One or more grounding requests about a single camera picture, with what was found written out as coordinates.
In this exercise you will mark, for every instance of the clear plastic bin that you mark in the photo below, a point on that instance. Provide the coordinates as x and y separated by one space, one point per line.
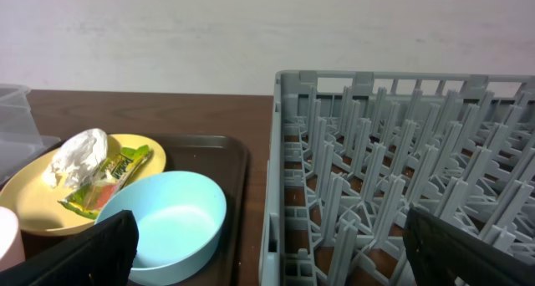
21 141

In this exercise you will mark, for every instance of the grey dishwasher rack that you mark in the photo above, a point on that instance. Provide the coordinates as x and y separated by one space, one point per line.
352 152

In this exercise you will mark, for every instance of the pink bowl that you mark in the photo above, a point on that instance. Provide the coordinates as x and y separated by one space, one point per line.
11 243

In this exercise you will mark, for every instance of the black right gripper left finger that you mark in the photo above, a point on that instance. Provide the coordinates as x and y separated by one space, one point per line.
100 255

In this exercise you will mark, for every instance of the green snack wrapper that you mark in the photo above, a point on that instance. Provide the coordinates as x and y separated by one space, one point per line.
109 179

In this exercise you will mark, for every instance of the white tissue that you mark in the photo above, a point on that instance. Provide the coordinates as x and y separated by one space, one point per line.
77 159

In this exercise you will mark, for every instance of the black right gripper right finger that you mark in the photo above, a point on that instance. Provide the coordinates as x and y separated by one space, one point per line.
439 253

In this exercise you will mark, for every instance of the light blue bowl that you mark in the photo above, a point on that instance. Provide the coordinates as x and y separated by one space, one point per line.
179 216

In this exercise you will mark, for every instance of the brown serving tray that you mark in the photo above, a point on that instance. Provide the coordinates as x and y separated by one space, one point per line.
224 160

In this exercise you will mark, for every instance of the yellow plate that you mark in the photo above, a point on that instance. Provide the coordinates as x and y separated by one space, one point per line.
37 204

